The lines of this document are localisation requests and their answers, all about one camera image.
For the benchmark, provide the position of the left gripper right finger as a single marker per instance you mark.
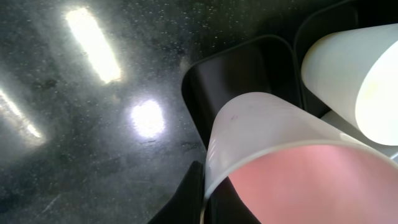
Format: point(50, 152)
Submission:
point(228, 205)

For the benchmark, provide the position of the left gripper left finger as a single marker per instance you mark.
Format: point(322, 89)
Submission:
point(186, 199)

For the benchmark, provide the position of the pink cup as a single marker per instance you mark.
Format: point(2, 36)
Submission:
point(335, 71)
point(264, 124)

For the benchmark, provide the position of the black tray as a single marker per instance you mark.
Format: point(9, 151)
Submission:
point(233, 71)

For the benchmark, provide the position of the grey cup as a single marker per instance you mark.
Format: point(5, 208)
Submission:
point(345, 129)

